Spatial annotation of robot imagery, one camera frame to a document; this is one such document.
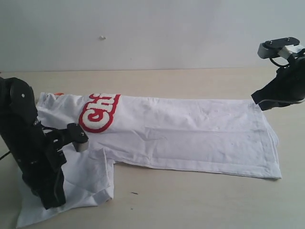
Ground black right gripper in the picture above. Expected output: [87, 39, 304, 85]
[251, 50, 305, 111]

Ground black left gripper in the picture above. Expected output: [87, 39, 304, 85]
[22, 126, 71, 209]

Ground white t-shirt red lettering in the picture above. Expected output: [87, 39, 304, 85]
[17, 93, 282, 228]

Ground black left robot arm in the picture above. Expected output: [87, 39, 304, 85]
[0, 77, 71, 209]

